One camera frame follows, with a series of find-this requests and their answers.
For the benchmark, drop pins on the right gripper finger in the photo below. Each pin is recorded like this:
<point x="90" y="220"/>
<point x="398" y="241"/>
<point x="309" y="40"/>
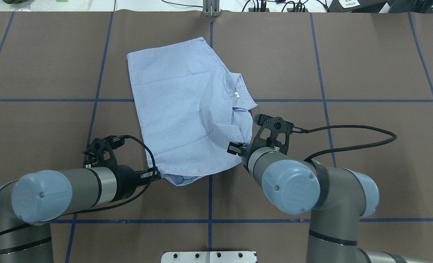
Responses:
<point x="236" y="148"/>

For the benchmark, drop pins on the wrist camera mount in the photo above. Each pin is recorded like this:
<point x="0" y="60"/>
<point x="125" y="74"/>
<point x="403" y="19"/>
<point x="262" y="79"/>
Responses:
<point x="99" y="153"/>
<point x="280" y="131"/>

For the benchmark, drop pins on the black box white label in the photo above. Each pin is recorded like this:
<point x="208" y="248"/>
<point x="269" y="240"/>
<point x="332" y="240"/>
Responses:
<point x="359" y="6"/>

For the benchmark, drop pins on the white central pedestal column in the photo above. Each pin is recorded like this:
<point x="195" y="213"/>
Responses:
<point x="210" y="257"/>

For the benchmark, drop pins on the clear plastic bag green print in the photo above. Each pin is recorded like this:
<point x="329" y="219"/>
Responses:
<point x="59" y="5"/>

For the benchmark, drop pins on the light blue striped shirt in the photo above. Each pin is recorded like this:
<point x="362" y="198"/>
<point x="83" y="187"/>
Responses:
<point x="189" y="107"/>

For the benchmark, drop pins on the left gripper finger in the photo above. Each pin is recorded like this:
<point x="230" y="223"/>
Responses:
<point x="150" y="174"/>

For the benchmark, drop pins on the olive green pouch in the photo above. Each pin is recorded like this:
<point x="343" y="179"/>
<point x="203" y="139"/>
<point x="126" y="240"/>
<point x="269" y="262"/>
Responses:
<point x="14" y="1"/>

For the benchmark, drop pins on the aluminium frame post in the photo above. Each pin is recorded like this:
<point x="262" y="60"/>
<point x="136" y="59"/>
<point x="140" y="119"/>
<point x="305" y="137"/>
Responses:
<point x="211" y="8"/>

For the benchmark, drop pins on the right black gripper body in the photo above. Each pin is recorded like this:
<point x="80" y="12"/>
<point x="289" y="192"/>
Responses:
<point x="246" y="151"/>

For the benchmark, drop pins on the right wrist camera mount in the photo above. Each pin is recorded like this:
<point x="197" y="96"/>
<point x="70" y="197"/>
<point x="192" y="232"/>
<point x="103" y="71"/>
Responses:
<point x="280" y="131"/>

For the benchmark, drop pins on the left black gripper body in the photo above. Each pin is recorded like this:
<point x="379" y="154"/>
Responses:
<point x="125" y="178"/>

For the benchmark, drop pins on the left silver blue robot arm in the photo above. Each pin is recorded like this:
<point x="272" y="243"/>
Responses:
<point x="30" y="204"/>

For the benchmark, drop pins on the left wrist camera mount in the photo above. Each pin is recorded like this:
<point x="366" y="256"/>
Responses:
<point x="99" y="153"/>

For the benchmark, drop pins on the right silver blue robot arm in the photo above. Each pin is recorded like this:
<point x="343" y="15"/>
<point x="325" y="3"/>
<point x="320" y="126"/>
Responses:
<point x="336" y="198"/>

